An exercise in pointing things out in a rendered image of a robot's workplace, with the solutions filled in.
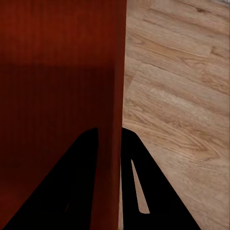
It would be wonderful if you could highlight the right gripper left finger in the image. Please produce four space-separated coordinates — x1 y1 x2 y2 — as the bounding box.
3 127 99 230

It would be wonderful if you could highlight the storage box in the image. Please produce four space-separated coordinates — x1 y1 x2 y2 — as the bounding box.
0 0 127 230

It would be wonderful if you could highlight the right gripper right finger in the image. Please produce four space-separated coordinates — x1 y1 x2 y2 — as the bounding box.
120 127 201 230

